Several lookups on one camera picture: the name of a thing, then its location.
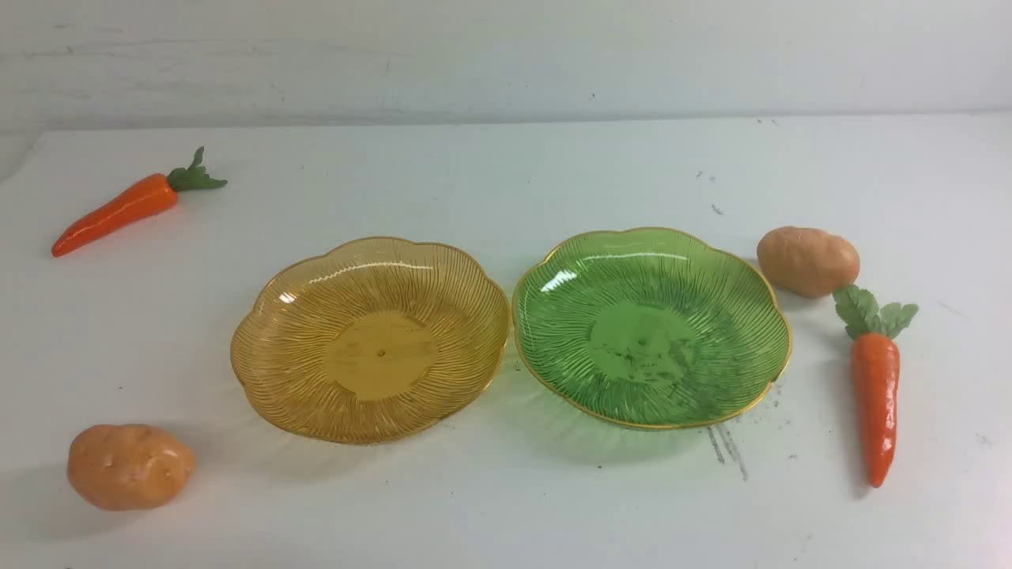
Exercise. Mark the brown toy potato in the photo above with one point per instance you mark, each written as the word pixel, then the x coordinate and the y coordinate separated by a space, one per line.
pixel 808 262
pixel 128 467

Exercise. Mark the orange toy carrot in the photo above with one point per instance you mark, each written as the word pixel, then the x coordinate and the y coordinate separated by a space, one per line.
pixel 875 371
pixel 148 197

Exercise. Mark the amber ribbed plastic plate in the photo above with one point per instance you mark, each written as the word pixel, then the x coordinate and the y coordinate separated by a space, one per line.
pixel 376 340

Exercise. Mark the green ribbed plastic plate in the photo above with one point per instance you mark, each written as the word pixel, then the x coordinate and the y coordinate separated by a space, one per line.
pixel 650 328

